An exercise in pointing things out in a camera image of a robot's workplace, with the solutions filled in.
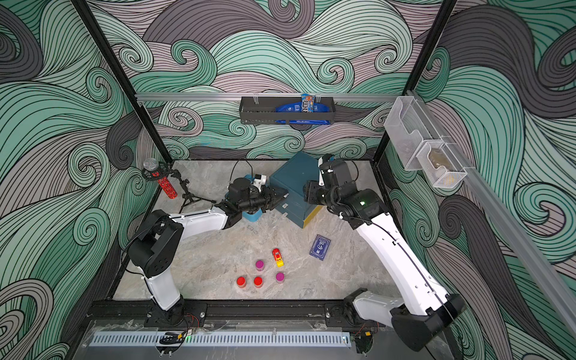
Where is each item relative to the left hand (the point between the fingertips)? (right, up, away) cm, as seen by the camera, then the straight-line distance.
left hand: (288, 191), depth 81 cm
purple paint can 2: (-3, -31, -2) cm, 32 cm away
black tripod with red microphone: (-52, +8, +2) cm, 52 cm away
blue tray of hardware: (-14, -12, +13) cm, 22 cm away
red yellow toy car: (-4, -26, +3) cm, 26 cm away
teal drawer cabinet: (+2, +5, +4) cm, 7 cm away
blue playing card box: (+13, -23, +6) cm, 27 cm away
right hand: (+8, +2, -11) cm, 14 cm away
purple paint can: (-11, -28, +1) cm, 30 cm away
